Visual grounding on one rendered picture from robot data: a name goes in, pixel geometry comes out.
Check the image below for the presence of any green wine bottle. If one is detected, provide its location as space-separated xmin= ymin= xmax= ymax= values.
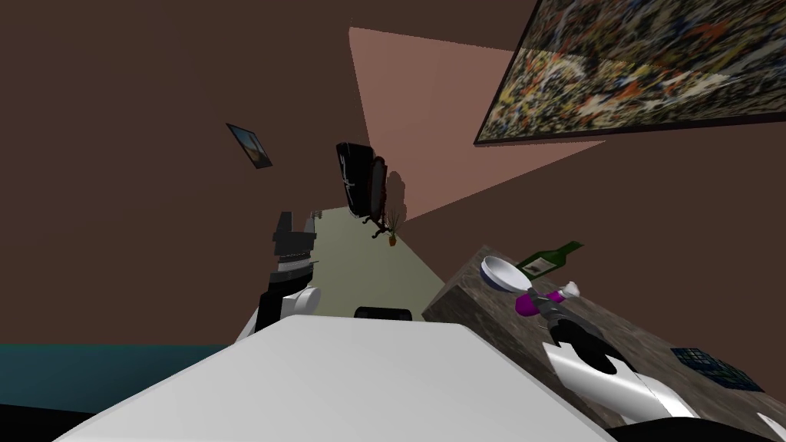
xmin=515 ymin=240 xmax=585 ymax=281

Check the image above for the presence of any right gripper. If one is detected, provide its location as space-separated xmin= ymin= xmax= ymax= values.
xmin=526 ymin=287 xmax=577 ymax=330

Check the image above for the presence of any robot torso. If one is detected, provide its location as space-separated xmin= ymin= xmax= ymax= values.
xmin=51 ymin=305 xmax=617 ymax=442

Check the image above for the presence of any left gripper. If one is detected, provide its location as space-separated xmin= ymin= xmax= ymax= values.
xmin=272 ymin=211 xmax=318 ymax=264

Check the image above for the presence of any dark blue grid rack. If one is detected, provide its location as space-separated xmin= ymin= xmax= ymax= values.
xmin=669 ymin=346 xmax=766 ymax=394

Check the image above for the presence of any large speckled abstract painting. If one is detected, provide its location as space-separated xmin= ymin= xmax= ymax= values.
xmin=472 ymin=0 xmax=786 ymax=147

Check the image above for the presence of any white bowl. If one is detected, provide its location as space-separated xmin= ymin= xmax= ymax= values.
xmin=479 ymin=255 xmax=535 ymax=295

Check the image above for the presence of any potted plant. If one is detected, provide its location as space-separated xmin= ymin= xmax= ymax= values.
xmin=371 ymin=209 xmax=405 ymax=249

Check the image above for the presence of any purple and white bottle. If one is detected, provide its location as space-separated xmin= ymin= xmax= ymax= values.
xmin=515 ymin=280 xmax=582 ymax=318

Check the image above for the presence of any brown marble table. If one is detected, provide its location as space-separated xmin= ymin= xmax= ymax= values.
xmin=421 ymin=245 xmax=786 ymax=432

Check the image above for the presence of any black armchair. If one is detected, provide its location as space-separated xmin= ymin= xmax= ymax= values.
xmin=335 ymin=141 xmax=389 ymax=223

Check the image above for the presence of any small framed picture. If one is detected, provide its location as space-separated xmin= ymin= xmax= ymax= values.
xmin=224 ymin=122 xmax=274 ymax=170

